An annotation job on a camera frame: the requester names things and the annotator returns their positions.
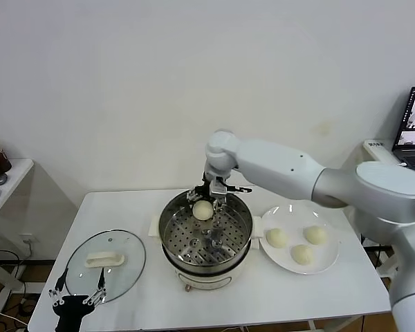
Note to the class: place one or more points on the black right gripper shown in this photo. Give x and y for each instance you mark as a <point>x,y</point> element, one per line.
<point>204,192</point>

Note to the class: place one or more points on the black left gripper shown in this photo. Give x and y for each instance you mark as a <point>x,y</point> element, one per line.
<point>71,307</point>

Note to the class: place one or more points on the white steamed baozi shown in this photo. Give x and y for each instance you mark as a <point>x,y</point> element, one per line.
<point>276,238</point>
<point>301,255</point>
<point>315,235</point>
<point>203,210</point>

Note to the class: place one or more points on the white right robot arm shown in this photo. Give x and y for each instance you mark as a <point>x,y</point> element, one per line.
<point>280,166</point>

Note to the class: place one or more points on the stainless steel steamer basket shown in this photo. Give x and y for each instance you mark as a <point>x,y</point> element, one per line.
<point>207,249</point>

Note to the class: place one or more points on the steel steamer pot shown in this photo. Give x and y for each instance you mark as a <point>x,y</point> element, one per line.
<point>204,280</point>

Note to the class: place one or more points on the white round plate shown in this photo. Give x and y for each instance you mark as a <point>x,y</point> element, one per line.
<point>297,218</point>

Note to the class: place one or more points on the white desk with cup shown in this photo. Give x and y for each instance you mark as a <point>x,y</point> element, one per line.
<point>17,169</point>

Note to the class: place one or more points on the white desk with laptop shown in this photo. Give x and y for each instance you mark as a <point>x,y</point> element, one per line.
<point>380,154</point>

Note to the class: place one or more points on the open grey laptop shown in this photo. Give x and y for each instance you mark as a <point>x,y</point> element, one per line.
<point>413,138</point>

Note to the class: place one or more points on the white wall outlet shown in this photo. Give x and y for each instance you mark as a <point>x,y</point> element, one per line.
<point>28,238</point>

